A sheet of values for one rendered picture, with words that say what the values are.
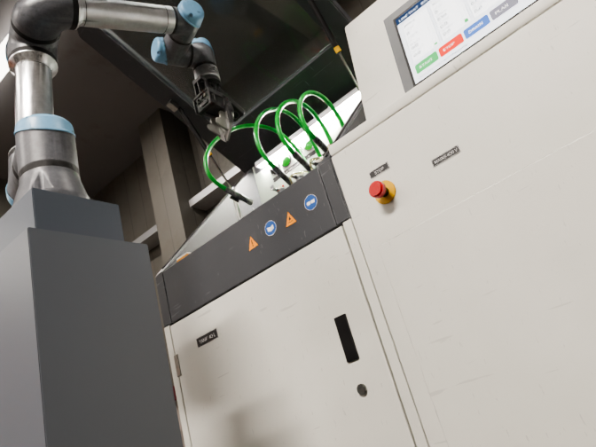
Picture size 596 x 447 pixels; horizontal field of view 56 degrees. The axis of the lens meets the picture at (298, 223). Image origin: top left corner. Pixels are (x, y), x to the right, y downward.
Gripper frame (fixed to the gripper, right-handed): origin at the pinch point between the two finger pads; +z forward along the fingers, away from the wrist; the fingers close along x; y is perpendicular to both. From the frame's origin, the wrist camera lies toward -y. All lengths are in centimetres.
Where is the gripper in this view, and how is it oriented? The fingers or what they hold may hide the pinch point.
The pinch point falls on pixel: (227, 138)
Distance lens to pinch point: 168.3
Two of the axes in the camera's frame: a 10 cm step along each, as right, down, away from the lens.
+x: 7.2, -4.5, -5.3
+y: -6.4, -1.4, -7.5
